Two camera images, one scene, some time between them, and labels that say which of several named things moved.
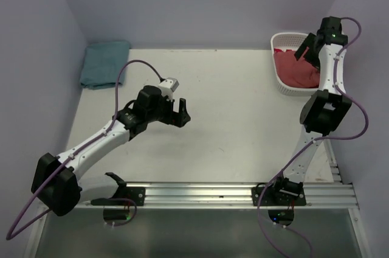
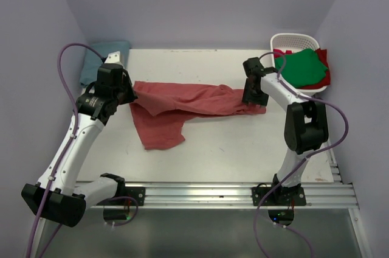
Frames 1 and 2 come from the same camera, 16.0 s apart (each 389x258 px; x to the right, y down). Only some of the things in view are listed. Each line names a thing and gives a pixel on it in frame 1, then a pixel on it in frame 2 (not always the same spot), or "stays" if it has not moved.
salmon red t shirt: x=290 y=72 → x=160 y=107
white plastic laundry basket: x=290 y=41 stays
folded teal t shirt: x=102 y=63 stays
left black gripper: x=177 y=118 → x=130 y=96
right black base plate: x=271 y=197 stays
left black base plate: x=128 y=196 stays
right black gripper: x=304 y=45 → x=262 y=100
